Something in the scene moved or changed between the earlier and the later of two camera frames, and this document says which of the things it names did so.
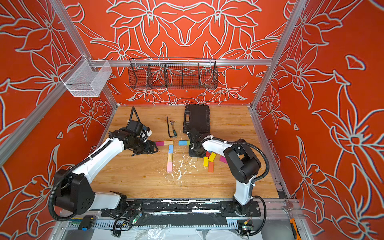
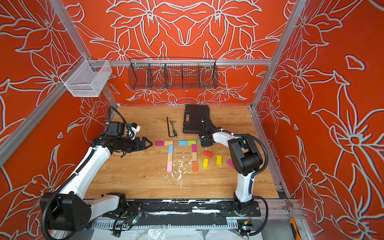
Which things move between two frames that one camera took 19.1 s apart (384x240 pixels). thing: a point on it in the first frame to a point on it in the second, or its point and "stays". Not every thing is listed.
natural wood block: (167, 143) stays
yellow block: (205, 163) stays
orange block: (211, 167) to (195, 166)
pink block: (169, 167) stays
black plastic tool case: (197, 116) stays
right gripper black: (193, 153) to (205, 143)
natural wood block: (170, 157) stays
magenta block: (160, 143) stays
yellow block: (212, 156) to (219, 160)
